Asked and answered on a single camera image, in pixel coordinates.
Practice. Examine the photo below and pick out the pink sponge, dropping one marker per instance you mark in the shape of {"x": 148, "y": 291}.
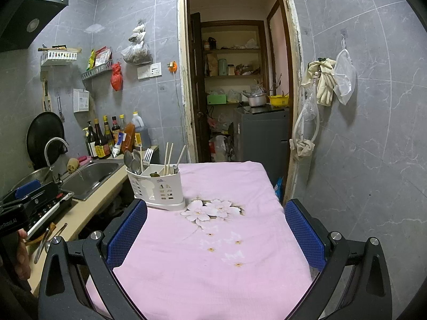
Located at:
{"x": 84, "y": 158}

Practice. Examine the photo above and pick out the red label soy bottle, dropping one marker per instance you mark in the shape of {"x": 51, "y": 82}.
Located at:
{"x": 115, "y": 128}

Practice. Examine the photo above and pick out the yellow bowl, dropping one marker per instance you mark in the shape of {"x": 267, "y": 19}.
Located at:
{"x": 278, "y": 101}

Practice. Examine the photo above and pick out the steel bowl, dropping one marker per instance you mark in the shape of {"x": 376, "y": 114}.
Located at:
{"x": 31, "y": 178}

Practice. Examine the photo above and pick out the white wall socket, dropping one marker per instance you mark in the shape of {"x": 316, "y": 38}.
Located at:
{"x": 155, "y": 69}

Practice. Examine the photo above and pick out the steel sink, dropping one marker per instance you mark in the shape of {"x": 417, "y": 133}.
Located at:
{"x": 93, "y": 176}

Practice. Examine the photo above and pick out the grey appliance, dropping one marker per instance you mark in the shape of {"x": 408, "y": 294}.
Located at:
{"x": 263, "y": 140}

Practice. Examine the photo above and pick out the person's left forearm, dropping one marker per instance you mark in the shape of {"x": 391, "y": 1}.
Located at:
{"x": 13, "y": 300}

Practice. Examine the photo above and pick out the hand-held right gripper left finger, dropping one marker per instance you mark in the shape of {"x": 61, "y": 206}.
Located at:
{"x": 128, "y": 233}

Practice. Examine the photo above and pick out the steel pot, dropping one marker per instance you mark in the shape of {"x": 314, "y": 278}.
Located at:
{"x": 256, "y": 101}

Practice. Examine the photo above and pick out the black range hood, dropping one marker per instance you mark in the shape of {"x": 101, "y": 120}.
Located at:
{"x": 26, "y": 23}

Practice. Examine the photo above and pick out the large steel spoon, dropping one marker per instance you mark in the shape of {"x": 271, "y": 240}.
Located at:
{"x": 127, "y": 160}

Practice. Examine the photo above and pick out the grey wall shelf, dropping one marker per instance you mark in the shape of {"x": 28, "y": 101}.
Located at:
{"x": 96, "y": 72}

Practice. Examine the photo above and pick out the orange seasoning packet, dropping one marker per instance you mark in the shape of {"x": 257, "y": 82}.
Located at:
{"x": 128, "y": 138}

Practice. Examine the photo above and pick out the dark wooden chopstick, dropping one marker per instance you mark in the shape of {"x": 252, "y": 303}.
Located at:
{"x": 56, "y": 231}

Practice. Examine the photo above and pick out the cream rubber gloves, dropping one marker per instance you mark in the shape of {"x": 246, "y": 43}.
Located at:
{"x": 325, "y": 83}

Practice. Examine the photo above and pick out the red plastic bag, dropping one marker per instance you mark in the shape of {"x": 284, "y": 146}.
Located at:
{"x": 116, "y": 78}

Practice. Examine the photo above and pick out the red snack packet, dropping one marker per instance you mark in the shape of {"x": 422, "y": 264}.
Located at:
{"x": 102, "y": 56}

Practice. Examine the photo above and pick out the clear hanging plastic bag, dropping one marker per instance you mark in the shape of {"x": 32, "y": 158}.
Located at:
{"x": 136, "y": 53}

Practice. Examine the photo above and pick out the white tube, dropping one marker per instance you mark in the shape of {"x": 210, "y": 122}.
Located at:
{"x": 117, "y": 148}

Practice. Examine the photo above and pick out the black induction cooker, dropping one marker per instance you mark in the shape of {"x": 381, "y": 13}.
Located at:
{"x": 56, "y": 208}

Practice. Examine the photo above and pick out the wooden knife rack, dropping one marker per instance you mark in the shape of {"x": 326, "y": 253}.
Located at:
{"x": 46, "y": 93}

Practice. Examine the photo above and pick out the pink floral tablecloth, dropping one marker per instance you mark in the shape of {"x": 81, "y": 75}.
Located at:
{"x": 206, "y": 266}

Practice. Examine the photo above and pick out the dark sauce bottle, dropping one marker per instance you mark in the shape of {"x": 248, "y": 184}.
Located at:
{"x": 101, "y": 145}

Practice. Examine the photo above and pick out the steel serving spoon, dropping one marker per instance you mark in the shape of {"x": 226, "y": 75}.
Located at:
{"x": 41, "y": 246}

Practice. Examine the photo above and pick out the green box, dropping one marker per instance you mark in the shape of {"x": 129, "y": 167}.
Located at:
{"x": 216, "y": 99}

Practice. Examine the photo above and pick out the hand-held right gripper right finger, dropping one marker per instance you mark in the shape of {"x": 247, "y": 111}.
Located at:
{"x": 305, "y": 236}

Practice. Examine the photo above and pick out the slim yellow cap bottle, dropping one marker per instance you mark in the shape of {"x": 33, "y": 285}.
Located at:
{"x": 122, "y": 121}

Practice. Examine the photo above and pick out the white wall basket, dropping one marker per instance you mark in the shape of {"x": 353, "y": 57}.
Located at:
{"x": 58, "y": 57}

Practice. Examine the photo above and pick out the steel fork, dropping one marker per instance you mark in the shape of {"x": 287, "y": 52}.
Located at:
{"x": 148, "y": 155}

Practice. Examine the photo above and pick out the small steel spoon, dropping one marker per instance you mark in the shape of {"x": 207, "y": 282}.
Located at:
{"x": 135, "y": 167}

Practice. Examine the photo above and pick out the yellow snack packet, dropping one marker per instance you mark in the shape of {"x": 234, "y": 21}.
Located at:
{"x": 91, "y": 60}

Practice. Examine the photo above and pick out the white plastic jug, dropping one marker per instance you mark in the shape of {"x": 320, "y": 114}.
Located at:
{"x": 220, "y": 148}

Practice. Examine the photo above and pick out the knotted cream rag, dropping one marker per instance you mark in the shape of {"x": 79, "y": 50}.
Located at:
{"x": 303, "y": 147}

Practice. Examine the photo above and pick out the dark pump bottle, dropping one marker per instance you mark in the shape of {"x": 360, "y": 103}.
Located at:
{"x": 91, "y": 145}

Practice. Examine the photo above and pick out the yellow cap sauce bottle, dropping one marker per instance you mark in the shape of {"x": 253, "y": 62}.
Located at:
{"x": 107, "y": 135}

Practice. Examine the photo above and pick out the steel faucet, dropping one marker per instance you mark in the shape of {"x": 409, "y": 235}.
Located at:
{"x": 48, "y": 148}

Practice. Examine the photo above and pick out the white plastic utensil holder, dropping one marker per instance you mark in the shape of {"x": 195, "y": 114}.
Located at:
{"x": 156, "y": 190}

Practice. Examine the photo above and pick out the white wall box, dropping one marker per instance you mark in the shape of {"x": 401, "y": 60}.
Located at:
{"x": 81, "y": 100}

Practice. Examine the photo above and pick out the black wok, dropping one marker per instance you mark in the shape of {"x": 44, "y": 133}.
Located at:
{"x": 41, "y": 133}

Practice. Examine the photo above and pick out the cream door frame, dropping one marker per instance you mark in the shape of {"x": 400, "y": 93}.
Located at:
{"x": 181, "y": 73}

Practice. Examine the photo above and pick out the person's left hand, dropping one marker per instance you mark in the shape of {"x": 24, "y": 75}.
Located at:
{"x": 23, "y": 253}

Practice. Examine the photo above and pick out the clear oil jug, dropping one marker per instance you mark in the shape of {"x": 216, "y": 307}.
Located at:
{"x": 141, "y": 135}

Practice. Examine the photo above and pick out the wooden shelf unit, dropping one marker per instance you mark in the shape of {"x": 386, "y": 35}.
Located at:
{"x": 233, "y": 50}

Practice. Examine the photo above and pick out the tan loofah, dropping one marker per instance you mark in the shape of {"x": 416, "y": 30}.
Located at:
{"x": 72, "y": 165}

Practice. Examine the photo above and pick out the hanging metal spatula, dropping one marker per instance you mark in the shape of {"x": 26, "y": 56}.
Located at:
{"x": 60, "y": 108}

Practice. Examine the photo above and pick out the blue plastic packet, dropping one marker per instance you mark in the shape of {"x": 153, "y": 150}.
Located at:
{"x": 279, "y": 190}

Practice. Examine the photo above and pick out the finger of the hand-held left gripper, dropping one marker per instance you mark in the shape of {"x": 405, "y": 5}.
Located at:
{"x": 45, "y": 195}
{"x": 28, "y": 186}

